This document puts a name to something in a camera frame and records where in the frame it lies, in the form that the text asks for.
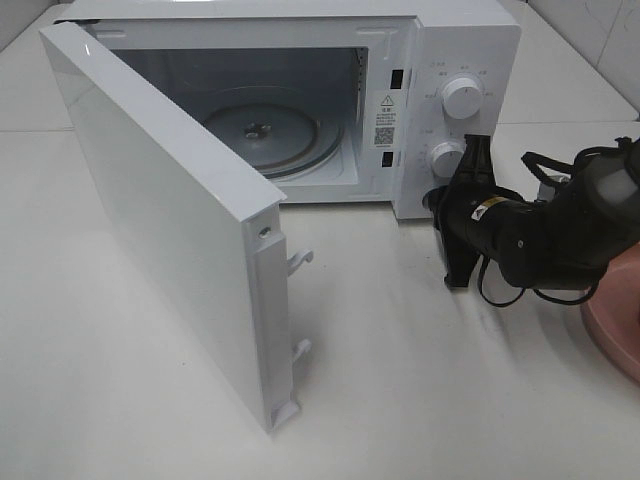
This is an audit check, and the white microwave door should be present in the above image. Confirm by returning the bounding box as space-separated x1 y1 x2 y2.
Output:
40 22 314 431

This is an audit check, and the glass microwave turntable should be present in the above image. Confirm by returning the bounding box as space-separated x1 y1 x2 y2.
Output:
204 103 344 179

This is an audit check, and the lower white timer knob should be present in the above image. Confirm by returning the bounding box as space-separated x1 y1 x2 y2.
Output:
431 141 465 178

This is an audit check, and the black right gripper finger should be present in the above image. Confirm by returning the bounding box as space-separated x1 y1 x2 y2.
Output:
435 221 480 289
451 134 495 187

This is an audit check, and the white microwave oven body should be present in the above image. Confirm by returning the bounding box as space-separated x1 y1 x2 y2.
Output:
53 1 520 220

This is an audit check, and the round door release button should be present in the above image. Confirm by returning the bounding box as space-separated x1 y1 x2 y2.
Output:
422 188 442 214

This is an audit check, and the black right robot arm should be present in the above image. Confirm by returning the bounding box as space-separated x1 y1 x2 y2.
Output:
423 135 639 290

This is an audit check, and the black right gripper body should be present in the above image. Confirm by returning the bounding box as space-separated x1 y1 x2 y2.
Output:
433 184 524 256

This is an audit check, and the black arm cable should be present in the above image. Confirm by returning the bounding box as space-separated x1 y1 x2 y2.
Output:
472 253 609 307

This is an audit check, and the pink plate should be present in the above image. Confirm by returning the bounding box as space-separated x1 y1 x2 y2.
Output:
581 245 639 384

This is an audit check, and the upper white power knob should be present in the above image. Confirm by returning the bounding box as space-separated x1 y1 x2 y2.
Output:
441 75 484 120

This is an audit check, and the warning label sticker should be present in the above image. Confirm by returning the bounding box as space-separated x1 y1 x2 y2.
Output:
371 90 400 148

